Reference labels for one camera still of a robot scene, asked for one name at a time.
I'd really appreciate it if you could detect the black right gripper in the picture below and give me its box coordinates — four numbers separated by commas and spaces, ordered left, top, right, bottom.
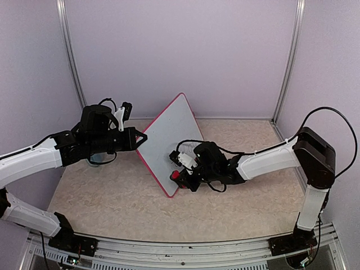
174, 160, 218, 192

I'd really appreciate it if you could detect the red black whiteboard eraser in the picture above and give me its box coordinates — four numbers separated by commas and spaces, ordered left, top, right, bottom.
170, 170, 183, 182

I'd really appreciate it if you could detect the pink framed whiteboard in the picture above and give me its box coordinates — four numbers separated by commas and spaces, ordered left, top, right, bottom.
137, 93, 204, 198

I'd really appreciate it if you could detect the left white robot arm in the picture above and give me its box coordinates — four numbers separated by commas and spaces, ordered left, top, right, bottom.
1, 102, 147, 250

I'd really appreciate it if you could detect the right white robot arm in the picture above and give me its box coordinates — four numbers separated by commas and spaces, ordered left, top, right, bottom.
169, 127, 336, 250

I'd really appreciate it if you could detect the light blue ceramic mug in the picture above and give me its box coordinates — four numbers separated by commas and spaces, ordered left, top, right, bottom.
87, 154, 104, 167

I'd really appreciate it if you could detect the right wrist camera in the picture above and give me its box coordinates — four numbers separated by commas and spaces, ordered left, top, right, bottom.
169, 150, 197, 171

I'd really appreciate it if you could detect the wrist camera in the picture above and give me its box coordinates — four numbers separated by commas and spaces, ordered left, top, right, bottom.
169, 150, 197, 171
115, 102, 133, 132

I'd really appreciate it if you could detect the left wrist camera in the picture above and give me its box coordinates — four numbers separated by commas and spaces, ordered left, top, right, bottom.
115, 102, 133, 132

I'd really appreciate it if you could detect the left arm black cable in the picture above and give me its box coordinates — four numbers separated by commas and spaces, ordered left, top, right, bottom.
100, 97, 118, 127

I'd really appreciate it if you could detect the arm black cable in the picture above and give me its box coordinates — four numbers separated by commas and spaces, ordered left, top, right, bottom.
100, 97, 118, 127
175, 106, 358, 194

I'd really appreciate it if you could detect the front aluminium rail base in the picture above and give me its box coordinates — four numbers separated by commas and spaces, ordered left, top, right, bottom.
19, 223, 349, 269

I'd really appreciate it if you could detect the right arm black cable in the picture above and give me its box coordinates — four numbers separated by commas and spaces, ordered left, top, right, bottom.
175, 106, 358, 194

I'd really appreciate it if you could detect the left aluminium frame post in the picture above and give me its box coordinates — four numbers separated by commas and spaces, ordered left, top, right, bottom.
56, 0, 87, 109

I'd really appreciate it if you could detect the aluminium frame post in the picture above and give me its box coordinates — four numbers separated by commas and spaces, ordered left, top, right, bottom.
272, 0, 306, 125
56, 0, 87, 109

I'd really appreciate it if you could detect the right aluminium frame post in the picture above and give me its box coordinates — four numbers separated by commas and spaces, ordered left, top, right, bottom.
272, 0, 306, 125

